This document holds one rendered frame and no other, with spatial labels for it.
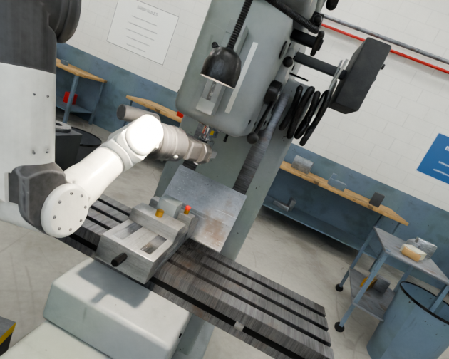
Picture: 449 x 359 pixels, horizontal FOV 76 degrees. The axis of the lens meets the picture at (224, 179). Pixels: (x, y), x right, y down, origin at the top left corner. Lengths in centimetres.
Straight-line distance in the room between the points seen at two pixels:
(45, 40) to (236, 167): 89
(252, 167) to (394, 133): 422
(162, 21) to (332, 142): 357
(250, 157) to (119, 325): 74
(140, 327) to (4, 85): 58
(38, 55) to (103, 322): 61
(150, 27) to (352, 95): 507
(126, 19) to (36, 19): 566
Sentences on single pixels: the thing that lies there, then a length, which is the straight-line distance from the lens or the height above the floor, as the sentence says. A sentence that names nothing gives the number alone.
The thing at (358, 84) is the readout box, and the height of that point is 159.
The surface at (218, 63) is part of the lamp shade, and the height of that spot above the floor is 144.
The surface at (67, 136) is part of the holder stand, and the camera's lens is 105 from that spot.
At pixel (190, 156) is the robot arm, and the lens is 74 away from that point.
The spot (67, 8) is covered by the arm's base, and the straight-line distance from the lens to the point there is 45.
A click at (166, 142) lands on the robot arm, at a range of 67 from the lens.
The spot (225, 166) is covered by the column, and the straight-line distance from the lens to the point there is 120.
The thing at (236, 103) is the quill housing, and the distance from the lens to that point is 71.
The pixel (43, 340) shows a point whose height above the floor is 71.
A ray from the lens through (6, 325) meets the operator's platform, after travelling 134.
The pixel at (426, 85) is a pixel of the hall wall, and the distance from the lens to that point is 541.
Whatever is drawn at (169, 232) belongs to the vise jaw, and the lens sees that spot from 82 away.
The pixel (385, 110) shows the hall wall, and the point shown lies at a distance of 520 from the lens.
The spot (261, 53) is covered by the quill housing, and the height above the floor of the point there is 151.
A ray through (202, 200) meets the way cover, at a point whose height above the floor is 98.
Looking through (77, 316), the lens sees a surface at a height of 77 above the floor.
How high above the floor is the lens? 138
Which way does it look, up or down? 14 degrees down
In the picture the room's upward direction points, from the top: 24 degrees clockwise
